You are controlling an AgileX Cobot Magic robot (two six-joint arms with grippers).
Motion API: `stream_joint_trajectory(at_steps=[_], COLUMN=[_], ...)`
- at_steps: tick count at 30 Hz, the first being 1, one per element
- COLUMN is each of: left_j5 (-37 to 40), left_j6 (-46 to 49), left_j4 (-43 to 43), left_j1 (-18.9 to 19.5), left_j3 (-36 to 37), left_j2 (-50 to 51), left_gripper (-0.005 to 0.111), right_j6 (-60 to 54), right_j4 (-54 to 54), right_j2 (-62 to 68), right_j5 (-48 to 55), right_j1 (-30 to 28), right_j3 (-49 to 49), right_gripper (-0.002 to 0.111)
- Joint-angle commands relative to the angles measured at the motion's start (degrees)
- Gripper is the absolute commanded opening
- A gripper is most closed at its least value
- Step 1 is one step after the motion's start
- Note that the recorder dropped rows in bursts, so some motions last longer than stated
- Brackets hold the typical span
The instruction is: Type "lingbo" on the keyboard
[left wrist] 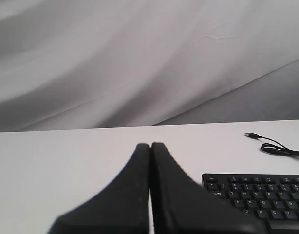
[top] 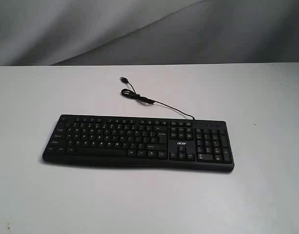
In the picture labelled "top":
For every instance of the black acer keyboard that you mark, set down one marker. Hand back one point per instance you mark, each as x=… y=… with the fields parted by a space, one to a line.
x=140 y=142

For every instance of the grey backdrop cloth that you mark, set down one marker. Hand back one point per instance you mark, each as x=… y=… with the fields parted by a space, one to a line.
x=144 y=32

